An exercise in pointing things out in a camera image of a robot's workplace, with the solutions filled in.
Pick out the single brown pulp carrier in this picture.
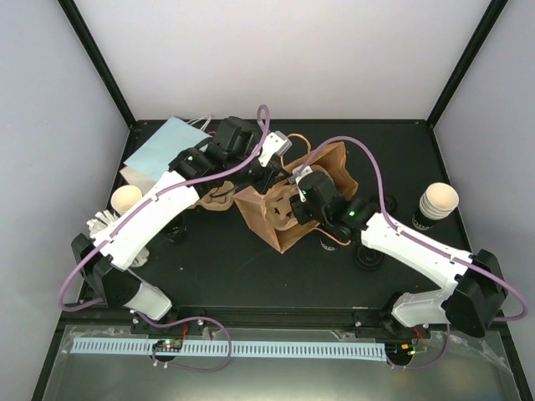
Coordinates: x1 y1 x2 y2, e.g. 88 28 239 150
264 185 298 231

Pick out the single black sleeved cup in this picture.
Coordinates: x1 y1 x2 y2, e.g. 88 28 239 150
319 234 340 251

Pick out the brown paper bag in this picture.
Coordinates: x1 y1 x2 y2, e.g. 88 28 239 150
233 142 359 254

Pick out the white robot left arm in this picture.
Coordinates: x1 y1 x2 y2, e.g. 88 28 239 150
72 116 292 333

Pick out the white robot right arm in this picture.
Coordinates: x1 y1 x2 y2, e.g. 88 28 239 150
290 166 507 338

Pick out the black coffee cup lid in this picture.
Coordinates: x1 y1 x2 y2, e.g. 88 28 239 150
354 245 384 272

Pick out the brown pulp cup carrier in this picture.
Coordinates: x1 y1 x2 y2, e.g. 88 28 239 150
191 189 235 211

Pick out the black lid stack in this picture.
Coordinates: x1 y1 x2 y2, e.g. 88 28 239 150
384 195 397 214

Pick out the light blue paper bag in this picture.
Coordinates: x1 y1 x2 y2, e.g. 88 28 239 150
125 117 209 181

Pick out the right paper cup stack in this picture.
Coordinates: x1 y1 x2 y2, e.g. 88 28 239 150
412 182 459 231

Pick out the paper cup stack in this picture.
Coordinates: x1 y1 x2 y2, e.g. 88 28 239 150
110 185 143 216
412 182 459 231

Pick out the left paper cup stack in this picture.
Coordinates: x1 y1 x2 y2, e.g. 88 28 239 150
110 185 143 216

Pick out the white plastic cutlery bundle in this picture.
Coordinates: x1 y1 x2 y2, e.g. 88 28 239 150
85 210 150 268

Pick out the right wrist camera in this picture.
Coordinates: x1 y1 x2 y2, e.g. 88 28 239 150
288 165 313 185

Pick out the black aluminium rail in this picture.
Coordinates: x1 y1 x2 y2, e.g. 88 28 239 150
130 306 393 336

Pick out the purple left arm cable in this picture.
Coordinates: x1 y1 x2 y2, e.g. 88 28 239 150
58 104 273 373

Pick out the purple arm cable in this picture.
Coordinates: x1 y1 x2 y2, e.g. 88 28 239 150
58 104 273 373
298 135 528 373

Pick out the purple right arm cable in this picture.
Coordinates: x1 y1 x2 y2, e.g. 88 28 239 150
298 135 528 373

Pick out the light blue cable duct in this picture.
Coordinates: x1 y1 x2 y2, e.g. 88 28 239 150
70 338 387 362

